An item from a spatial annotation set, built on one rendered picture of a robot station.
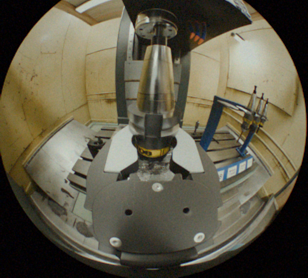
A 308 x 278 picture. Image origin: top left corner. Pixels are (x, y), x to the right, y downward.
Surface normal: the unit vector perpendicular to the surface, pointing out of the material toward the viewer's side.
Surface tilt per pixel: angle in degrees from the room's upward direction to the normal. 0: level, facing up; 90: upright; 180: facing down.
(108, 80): 90
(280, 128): 90
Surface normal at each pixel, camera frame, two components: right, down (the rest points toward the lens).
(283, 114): -1.00, -0.03
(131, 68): 0.01, 0.48
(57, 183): 0.46, -0.78
